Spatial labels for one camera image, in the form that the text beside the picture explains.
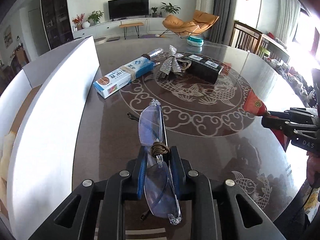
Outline grey curtain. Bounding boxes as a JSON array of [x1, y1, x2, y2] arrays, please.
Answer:
[[209, 0, 236, 45]]

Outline white tv cabinet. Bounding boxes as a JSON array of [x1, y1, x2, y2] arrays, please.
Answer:
[[73, 17, 166, 38]]

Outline silver glitter bow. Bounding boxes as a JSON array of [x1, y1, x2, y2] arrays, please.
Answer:
[[160, 45, 183, 75]]

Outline person's right hand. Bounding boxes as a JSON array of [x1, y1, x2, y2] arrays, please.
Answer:
[[306, 152, 320, 186]]

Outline clear blue glasses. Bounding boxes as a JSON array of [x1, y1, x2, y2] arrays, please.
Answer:
[[136, 99, 182, 225]]

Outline black flat television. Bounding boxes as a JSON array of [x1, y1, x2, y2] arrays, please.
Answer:
[[108, 0, 149, 20]]

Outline wooden dining chair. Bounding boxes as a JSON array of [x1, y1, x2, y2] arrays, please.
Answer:
[[229, 21, 263, 54]]

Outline green potted plant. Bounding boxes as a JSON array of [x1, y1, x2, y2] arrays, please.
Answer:
[[88, 10, 104, 24], [161, 2, 181, 14]]

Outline dark glass display cabinet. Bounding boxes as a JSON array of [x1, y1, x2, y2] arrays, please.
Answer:
[[40, 0, 73, 49]]

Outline white cardboard storage box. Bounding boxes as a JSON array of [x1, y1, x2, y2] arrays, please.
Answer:
[[1, 37, 99, 239]]

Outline white round vase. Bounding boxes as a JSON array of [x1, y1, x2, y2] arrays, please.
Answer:
[[82, 21, 91, 29]]

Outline green potted plant left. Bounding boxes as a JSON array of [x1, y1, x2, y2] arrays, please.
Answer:
[[88, 10, 104, 24]]

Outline wooden bench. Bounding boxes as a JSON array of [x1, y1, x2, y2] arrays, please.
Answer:
[[119, 22, 144, 39]]

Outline framed wall painting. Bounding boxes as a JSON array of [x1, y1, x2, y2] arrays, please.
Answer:
[[3, 25, 13, 49]]

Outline red flower bouquet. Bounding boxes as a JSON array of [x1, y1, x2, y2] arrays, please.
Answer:
[[72, 14, 85, 30]]

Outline blue white toothpaste box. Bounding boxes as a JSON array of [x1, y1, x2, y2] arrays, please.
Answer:
[[93, 56, 154, 99]]

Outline teal white round container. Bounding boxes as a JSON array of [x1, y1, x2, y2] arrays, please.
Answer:
[[187, 36, 204, 47]]

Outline orange lounge chair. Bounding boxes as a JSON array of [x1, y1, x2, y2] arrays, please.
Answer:
[[162, 10, 219, 37]]

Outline green potted plant right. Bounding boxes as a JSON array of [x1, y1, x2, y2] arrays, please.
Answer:
[[161, 2, 181, 14]]

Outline red paper pouch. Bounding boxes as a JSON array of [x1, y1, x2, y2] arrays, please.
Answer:
[[243, 90, 290, 152]]

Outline black rectangular box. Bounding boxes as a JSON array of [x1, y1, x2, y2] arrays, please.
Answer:
[[182, 54, 223, 85]]

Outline small potted plant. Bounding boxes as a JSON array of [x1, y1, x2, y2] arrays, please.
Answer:
[[151, 7, 158, 17]]

